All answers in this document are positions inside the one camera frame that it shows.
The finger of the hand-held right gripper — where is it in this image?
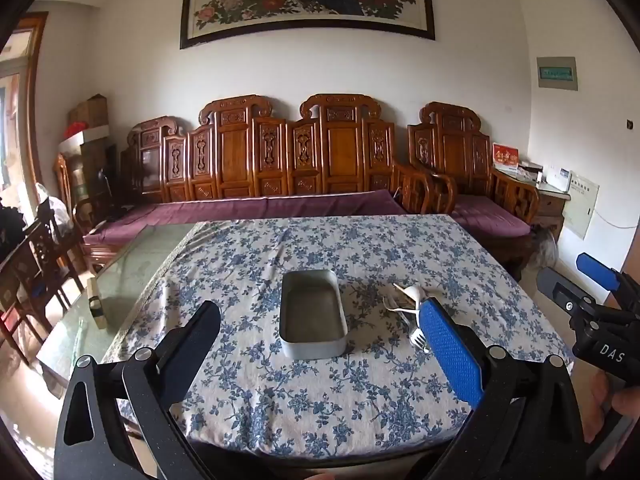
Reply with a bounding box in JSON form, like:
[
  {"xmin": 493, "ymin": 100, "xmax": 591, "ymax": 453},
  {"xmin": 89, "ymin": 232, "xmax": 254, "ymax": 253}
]
[
  {"xmin": 537, "ymin": 266, "xmax": 599, "ymax": 319},
  {"xmin": 576, "ymin": 253, "xmax": 640, "ymax": 307}
]

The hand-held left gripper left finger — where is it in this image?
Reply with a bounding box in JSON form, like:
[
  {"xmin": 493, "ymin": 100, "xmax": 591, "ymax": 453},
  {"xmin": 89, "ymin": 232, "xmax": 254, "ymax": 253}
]
[{"xmin": 52, "ymin": 301, "xmax": 223, "ymax": 480}]

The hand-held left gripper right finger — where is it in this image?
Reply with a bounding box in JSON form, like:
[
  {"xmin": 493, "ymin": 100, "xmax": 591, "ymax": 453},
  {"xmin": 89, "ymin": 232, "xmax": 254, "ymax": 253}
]
[{"xmin": 415, "ymin": 298, "xmax": 587, "ymax": 480}]

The metal spoon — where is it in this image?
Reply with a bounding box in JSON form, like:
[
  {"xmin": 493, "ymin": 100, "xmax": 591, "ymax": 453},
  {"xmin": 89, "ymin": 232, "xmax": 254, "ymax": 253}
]
[{"xmin": 382, "ymin": 296, "xmax": 416, "ymax": 318}]

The metal tray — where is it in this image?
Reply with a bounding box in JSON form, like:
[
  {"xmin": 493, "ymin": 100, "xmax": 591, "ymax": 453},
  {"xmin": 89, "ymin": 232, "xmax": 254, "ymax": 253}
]
[{"xmin": 279, "ymin": 269, "xmax": 349, "ymax": 359}]

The person's right hand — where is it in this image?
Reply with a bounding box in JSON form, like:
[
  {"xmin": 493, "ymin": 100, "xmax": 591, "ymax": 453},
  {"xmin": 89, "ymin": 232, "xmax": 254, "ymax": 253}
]
[{"xmin": 582, "ymin": 374, "xmax": 640, "ymax": 445}]

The grey fuzzy object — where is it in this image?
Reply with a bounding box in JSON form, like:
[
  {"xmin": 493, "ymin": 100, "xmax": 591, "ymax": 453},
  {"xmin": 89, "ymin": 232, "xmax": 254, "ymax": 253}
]
[{"xmin": 530, "ymin": 225, "xmax": 558, "ymax": 267}]

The white board with print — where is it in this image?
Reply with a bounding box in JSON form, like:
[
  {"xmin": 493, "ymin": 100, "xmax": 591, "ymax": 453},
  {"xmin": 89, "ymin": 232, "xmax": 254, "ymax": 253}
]
[{"xmin": 562, "ymin": 176, "xmax": 599, "ymax": 241}]

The wooden side table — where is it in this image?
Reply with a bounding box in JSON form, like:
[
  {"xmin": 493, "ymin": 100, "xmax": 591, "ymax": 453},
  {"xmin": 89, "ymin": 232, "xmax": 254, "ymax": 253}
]
[{"xmin": 537, "ymin": 180, "xmax": 571, "ymax": 241}]

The blue floral tablecloth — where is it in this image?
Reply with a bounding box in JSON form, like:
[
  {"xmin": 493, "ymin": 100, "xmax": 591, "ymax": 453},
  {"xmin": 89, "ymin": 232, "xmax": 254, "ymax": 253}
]
[{"xmin": 102, "ymin": 214, "xmax": 573, "ymax": 461}]

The white desk device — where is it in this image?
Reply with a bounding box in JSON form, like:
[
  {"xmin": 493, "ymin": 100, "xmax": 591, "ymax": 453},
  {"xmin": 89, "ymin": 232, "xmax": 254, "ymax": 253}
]
[{"xmin": 545, "ymin": 165, "xmax": 571, "ymax": 192}]

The small box with black band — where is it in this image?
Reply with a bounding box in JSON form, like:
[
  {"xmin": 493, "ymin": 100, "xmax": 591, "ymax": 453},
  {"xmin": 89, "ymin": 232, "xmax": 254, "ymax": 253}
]
[{"xmin": 87, "ymin": 280, "xmax": 108, "ymax": 330}]

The long purple seat cushion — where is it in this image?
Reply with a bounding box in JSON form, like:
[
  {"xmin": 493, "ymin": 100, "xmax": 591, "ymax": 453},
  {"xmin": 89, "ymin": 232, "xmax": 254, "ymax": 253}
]
[{"xmin": 82, "ymin": 189, "xmax": 408, "ymax": 246}]

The red gift box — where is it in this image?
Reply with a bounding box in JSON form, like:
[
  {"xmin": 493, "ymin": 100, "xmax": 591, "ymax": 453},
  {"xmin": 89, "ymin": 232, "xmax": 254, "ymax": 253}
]
[{"xmin": 492, "ymin": 143, "xmax": 519, "ymax": 171}]

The carved wooden sofa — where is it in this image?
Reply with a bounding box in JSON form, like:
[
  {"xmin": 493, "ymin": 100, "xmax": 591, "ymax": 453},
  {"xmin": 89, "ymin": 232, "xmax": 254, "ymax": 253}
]
[{"xmin": 75, "ymin": 93, "xmax": 436, "ymax": 271}]

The carved wooden armchair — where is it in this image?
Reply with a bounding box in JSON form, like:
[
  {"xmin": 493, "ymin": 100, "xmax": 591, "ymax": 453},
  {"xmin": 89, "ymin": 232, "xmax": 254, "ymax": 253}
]
[{"xmin": 407, "ymin": 101, "xmax": 541, "ymax": 281}]

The dark wooden chair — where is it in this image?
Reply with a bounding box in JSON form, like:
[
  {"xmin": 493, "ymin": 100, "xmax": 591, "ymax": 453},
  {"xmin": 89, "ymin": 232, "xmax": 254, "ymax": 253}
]
[{"xmin": 0, "ymin": 200, "xmax": 86, "ymax": 366}]

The stack of cartons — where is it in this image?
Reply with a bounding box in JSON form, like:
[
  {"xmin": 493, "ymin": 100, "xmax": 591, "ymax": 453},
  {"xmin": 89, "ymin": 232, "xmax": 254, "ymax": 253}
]
[{"xmin": 70, "ymin": 140, "xmax": 118, "ymax": 201}]

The brown cardboard box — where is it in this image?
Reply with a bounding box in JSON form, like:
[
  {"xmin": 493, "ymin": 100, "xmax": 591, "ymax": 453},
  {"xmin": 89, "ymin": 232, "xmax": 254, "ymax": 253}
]
[{"xmin": 68, "ymin": 94, "xmax": 109, "ymax": 131}]

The white wall cable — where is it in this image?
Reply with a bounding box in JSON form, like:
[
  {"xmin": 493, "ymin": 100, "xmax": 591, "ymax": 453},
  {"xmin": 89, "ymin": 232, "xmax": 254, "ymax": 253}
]
[{"xmin": 597, "ymin": 210, "xmax": 638, "ymax": 229}]

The wall electrical panel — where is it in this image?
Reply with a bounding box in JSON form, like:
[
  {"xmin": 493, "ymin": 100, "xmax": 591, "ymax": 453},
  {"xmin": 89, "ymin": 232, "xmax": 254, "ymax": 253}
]
[{"xmin": 536, "ymin": 56, "xmax": 579, "ymax": 92}]

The wooden door frame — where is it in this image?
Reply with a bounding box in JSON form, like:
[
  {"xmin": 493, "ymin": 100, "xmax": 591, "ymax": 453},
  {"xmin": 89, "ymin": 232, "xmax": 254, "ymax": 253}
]
[{"xmin": 20, "ymin": 11, "xmax": 49, "ymax": 186}]

